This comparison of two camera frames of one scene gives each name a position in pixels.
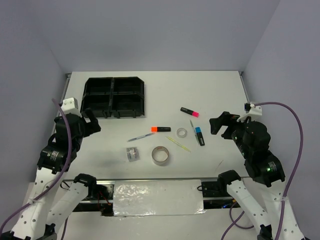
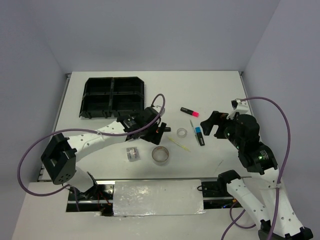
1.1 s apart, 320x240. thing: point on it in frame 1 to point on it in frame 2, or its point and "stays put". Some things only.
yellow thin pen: x=178 y=144 stays put
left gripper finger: x=88 y=113 to x=163 y=128
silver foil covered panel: x=160 y=197 stays put
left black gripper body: x=83 y=133 to x=155 y=124
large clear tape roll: x=160 y=155 stays put
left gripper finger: x=92 y=127 to x=154 y=137
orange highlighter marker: x=156 y=129 stays put
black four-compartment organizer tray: x=119 y=96 stays put
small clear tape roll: x=181 y=132 stays put
